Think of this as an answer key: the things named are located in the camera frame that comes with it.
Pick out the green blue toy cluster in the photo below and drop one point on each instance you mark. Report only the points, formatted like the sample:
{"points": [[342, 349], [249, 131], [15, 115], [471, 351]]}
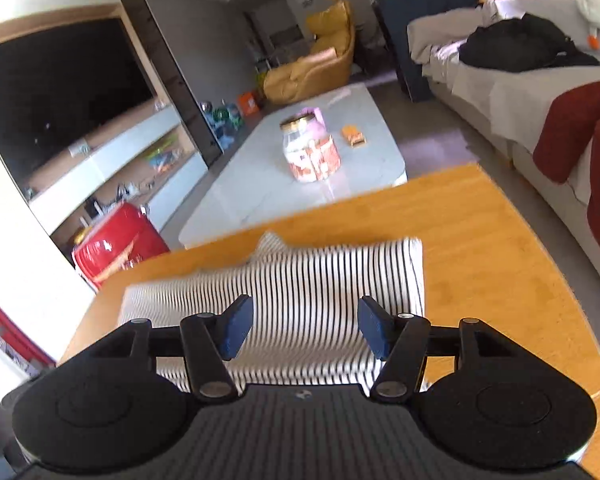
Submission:
{"points": [[222, 120]]}

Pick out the dark fish tank cabinet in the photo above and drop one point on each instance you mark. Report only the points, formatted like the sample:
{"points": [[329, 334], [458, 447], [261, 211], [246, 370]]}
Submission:
{"points": [[420, 35]]}

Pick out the red round suitcase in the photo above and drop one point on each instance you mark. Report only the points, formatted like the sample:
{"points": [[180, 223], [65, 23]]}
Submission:
{"points": [[120, 245]]}

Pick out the black clothing pile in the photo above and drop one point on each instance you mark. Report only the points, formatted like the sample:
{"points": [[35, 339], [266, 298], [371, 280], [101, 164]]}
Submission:
{"points": [[515, 45]]}

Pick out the glass jar with gold lid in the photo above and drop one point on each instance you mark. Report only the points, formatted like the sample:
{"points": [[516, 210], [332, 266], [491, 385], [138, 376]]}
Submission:
{"points": [[307, 156]]}

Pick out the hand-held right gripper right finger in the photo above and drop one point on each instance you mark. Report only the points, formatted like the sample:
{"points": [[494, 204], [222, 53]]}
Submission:
{"points": [[373, 328]]}

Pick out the white coffee table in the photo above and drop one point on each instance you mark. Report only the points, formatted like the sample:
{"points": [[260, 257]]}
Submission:
{"points": [[257, 172]]}

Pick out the large black television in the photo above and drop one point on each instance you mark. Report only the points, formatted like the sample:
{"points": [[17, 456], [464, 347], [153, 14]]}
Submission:
{"points": [[55, 100]]}

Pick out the red door banner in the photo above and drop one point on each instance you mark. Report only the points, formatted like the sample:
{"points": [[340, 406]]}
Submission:
{"points": [[10, 325]]}

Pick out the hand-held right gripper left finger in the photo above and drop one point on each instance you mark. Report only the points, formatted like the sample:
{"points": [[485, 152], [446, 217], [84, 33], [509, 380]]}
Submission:
{"points": [[237, 326]]}

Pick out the black white striped garment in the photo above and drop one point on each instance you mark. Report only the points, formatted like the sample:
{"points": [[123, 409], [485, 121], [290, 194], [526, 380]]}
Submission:
{"points": [[305, 280]]}

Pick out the white wooden television cabinet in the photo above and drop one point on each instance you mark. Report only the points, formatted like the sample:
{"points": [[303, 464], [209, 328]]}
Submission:
{"points": [[130, 152]]}

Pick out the grey sofa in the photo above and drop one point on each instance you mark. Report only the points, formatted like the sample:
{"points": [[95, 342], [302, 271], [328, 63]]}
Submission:
{"points": [[505, 107]]}

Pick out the orange cardboard box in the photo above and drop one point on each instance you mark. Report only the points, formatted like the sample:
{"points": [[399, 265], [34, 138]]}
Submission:
{"points": [[249, 103]]}

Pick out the clear plastic storage box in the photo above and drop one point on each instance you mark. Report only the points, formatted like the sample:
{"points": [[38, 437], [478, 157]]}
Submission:
{"points": [[162, 157]]}

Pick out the small orange box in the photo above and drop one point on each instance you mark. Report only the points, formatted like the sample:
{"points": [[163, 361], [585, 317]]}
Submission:
{"points": [[353, 136]]}

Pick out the beige blanket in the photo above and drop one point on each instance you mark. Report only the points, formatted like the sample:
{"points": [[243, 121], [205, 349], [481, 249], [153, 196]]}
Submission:
{"points": [[432, 40]]}

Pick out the yellow lounge armchair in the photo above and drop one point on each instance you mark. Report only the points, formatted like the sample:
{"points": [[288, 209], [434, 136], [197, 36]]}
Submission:
{"points": [[305, 76]]}

